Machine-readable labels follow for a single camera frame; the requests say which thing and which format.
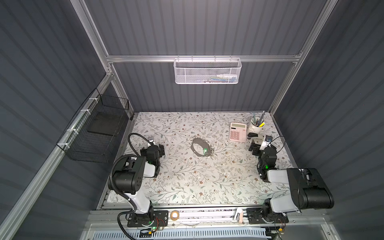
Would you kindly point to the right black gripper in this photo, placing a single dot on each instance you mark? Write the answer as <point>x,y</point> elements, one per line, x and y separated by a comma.
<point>257,149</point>

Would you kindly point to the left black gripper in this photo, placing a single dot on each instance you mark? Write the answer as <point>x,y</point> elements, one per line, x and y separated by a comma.
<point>159,150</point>

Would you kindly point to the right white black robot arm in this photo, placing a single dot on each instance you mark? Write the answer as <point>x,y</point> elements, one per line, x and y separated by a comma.
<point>307,189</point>

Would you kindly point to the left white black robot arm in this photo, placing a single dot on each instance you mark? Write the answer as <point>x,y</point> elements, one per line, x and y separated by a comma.
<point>126,178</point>

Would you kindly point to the black white stapler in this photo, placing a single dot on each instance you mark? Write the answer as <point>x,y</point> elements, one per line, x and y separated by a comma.
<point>253,135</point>

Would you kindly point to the pink calculator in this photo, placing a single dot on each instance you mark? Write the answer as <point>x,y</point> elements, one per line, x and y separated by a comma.
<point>238,132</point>

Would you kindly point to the white pen cup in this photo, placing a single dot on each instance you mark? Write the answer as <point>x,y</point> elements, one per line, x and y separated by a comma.
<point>256,124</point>

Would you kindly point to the tape roll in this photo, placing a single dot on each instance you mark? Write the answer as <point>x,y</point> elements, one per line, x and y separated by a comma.
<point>174,215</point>

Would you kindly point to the white pink small device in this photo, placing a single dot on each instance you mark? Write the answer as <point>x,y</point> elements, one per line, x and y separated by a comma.
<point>238,217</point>

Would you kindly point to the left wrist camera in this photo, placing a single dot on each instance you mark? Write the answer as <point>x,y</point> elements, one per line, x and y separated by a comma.
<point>151,141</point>

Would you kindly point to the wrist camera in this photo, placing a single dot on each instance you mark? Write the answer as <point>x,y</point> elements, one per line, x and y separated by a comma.
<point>151,141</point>
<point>266,142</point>

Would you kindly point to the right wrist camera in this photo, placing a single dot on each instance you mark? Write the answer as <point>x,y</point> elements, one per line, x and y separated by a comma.
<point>266,142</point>

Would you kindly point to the black wire basket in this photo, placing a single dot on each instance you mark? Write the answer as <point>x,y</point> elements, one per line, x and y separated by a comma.
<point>97,130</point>

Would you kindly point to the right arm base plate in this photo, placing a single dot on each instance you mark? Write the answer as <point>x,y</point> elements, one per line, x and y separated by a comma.
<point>259,216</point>

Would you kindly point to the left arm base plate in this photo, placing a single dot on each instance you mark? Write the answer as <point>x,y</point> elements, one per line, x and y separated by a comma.
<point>150,219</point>

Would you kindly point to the white wire mesh basket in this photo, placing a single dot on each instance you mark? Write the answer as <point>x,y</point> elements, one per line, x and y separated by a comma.
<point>207,71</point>

